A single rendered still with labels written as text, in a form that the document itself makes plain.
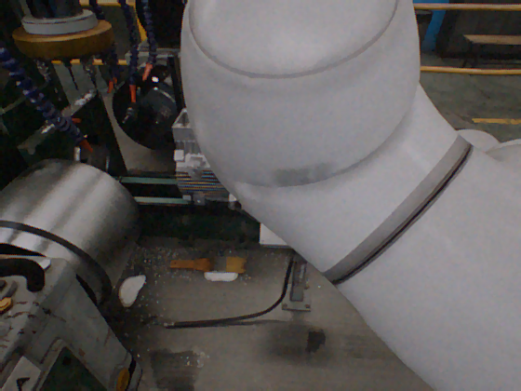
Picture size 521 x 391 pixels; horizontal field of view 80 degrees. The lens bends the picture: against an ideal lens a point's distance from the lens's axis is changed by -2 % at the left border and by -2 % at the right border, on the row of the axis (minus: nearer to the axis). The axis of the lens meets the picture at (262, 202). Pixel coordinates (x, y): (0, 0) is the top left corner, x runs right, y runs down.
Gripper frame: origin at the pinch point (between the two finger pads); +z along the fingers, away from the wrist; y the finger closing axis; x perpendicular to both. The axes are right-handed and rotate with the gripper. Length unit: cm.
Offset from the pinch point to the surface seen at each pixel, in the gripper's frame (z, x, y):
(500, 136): 234, -133, -210
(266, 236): 7.9, 2.0, 2.3
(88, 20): 0, -37, 39
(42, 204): -3.7, 0.1, 37.1
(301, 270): 19.5, 7.5, -5.3
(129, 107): 34, -38, 47
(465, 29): 341, -353, -259
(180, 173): 20.2, -13.4, 23.7
